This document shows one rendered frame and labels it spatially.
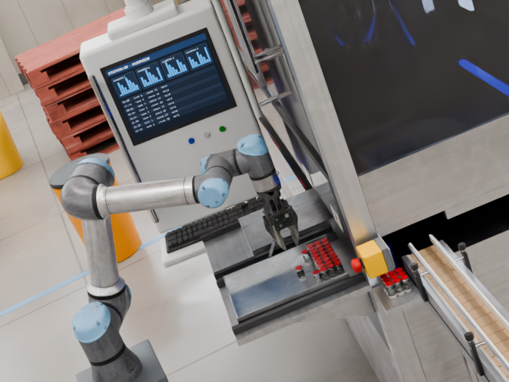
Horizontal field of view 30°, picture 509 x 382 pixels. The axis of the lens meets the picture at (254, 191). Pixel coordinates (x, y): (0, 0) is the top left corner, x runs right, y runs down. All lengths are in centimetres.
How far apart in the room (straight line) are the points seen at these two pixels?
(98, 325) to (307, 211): 82
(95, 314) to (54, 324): 234
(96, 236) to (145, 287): 230
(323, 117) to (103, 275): 85
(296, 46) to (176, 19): 104
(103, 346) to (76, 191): 49
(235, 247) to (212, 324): 141
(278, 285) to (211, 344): 158
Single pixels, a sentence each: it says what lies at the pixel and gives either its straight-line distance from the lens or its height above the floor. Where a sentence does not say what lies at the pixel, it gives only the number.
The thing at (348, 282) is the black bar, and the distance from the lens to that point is 269.
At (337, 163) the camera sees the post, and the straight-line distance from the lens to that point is 248.
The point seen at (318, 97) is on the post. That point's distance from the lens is 241.
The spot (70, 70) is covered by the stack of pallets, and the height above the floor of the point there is 69.
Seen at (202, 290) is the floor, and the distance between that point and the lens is 480.
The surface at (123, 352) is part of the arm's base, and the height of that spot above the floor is 87.
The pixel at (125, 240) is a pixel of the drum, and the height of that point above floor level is 10.
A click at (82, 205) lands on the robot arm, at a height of 137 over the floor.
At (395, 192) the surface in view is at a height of 113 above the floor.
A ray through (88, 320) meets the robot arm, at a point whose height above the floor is 101.
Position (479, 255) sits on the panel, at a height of 84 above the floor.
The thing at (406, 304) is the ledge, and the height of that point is 88.
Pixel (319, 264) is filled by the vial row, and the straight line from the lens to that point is 276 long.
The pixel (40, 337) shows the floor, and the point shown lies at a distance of 510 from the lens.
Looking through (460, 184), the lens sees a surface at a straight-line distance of 263.
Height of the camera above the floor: 230
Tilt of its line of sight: 24 degrees down
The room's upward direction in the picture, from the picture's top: 21 degrees counter-clockwise
